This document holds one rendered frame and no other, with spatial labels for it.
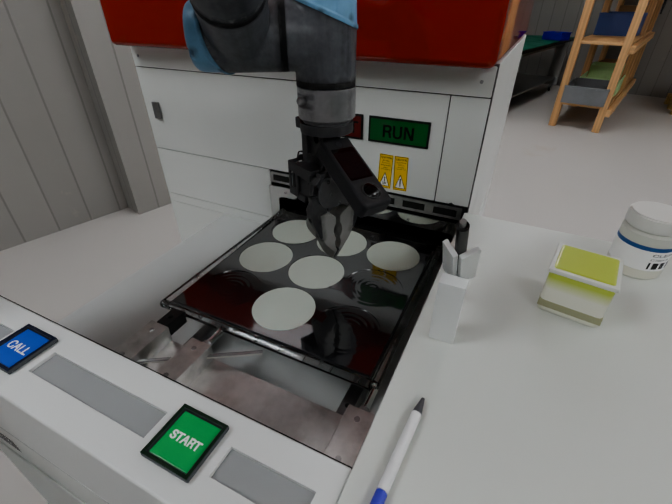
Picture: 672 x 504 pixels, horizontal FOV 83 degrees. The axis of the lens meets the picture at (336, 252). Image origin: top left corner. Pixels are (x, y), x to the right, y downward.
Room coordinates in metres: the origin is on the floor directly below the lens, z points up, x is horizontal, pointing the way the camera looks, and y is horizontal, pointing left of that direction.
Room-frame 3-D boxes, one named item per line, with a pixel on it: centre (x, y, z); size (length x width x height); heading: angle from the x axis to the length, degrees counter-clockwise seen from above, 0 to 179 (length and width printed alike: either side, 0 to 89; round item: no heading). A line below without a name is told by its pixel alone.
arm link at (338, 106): (0.52, 0.01, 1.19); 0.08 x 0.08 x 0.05
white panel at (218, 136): (0.84, 0.11, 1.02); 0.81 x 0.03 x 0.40; 64
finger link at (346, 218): (0.53, 0.00, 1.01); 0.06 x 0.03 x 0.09; 37
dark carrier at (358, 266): (0.55, 0.04, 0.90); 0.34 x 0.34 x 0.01; 64
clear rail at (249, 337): (0.39, 0.11, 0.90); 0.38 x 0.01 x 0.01; 64
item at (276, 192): (0.75, -0.04, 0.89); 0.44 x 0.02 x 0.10; 64
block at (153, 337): (0.37, 0.28, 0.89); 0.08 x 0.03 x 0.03; 154
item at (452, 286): (0.35, -0.14, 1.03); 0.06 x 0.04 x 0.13; 154
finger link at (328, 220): (0.51, 0.03, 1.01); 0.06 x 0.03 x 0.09; 37
